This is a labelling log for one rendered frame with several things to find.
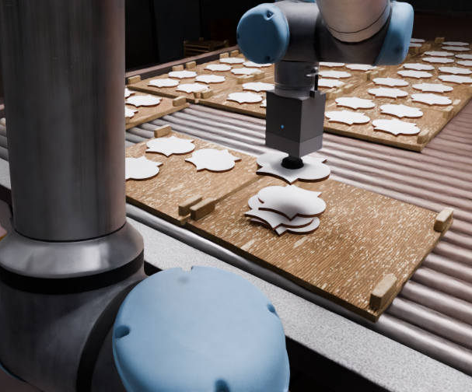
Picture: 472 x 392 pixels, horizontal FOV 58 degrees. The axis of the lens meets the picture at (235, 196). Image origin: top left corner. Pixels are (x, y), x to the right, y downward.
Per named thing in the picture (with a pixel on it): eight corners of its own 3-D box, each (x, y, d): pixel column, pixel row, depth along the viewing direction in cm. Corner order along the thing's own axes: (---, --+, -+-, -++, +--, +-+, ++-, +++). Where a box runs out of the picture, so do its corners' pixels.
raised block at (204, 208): (195, 222, 86) (194, 210, 84) (189, 218, 87) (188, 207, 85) (215, 210, 90) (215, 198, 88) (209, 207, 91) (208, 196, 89)
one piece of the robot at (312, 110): (341, 68, 72) (333, 157, 80) (301, 61, 78) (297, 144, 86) (303, 78, 67) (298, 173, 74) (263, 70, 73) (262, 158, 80)
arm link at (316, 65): (295, 52, 76) (332, 58, 70) (294, 78, 78) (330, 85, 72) (265, 58, 71) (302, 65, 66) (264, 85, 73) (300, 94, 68)
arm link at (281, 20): (310, 5, 51) (337, -2, 60) (229, 5, 56) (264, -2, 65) (308, 71, 55) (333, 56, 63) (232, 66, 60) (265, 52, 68)
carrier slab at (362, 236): (375, 323, 63) (376, 316, 62) (185, 227, 87) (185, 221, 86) (452, 225, 86) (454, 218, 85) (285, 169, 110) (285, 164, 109)
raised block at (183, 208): (183, 218, 87) (183, 206, 86) (177, 215, 88) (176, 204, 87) (204, 206, 91) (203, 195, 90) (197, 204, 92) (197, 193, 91)
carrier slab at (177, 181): (180, 227, 87) (180, 220, 86) (71, 174, 110) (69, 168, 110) (278, 169, 110) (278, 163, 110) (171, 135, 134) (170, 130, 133)
